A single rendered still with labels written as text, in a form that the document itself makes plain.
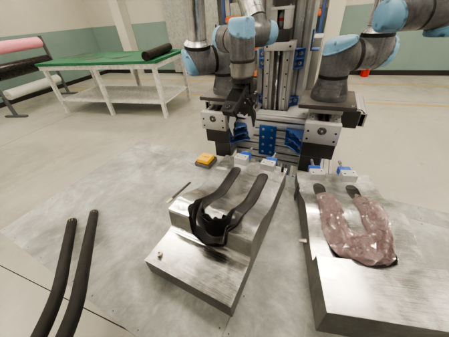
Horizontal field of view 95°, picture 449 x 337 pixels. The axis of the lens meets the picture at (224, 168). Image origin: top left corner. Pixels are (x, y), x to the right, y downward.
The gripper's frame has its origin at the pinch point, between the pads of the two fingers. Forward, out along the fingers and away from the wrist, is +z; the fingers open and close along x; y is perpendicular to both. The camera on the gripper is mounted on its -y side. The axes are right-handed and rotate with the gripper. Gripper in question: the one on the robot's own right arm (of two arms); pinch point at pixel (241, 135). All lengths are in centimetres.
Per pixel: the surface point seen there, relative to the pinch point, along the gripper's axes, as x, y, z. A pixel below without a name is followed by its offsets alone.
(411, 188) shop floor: -107, 131, 101
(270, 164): -12.0, -1.4, 9.1
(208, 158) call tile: 18.6, 3.5, 17.2
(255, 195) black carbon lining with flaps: -11.4, -15.2, 13.0
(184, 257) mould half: -1.4, -42.9, 14.8
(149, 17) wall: 471, 463, -38
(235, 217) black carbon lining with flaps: -10.4, -28.9, 9.5
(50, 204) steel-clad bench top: 66, -45, 21
